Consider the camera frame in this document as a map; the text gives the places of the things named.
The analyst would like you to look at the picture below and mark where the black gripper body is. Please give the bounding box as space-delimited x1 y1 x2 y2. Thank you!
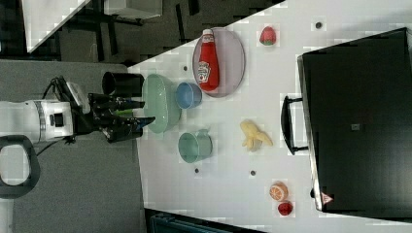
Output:
66 93 143 144

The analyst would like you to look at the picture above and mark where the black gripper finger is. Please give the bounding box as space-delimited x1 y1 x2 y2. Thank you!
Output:
122 116 155 130
114 100 145 111

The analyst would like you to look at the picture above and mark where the yellow peeled toy banana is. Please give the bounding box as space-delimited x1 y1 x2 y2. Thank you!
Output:
240 119 273 150

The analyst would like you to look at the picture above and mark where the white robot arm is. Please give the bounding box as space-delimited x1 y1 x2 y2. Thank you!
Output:
1 93 155 199

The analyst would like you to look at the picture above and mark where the green mug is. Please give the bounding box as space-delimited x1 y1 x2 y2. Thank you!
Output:
178 129 213 163

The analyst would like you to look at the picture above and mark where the green spatula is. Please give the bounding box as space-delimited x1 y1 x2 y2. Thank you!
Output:
114 109 133 117

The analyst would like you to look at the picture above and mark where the black cylindrical cup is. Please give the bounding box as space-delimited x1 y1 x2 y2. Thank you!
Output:
102 72 145 97

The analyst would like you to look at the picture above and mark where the green perforated colander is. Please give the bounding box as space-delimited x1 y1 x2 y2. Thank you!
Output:
143 74 182 134

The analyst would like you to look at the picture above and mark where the blue bowl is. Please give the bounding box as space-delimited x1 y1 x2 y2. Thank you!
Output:
176 83 202 110

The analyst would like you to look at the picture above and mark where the red ketchup bottle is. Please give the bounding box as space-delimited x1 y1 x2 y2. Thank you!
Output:
197 29 220 91

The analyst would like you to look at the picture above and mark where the grey round plate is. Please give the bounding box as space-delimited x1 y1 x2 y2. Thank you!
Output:
192 28 245 97

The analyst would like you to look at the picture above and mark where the toy strawberry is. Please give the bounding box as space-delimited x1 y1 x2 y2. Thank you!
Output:
259 26 277 46

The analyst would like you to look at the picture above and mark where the toy orange half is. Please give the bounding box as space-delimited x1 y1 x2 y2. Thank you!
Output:
269 182 289 202

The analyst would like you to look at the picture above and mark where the small red toy fruit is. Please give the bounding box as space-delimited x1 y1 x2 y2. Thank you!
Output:
278 201 293 216

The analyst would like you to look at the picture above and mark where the black toaster oven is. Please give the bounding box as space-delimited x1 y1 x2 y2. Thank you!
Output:
296 27 412 222

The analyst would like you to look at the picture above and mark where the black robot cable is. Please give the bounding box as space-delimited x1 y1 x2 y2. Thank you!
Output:
41 76 71 101

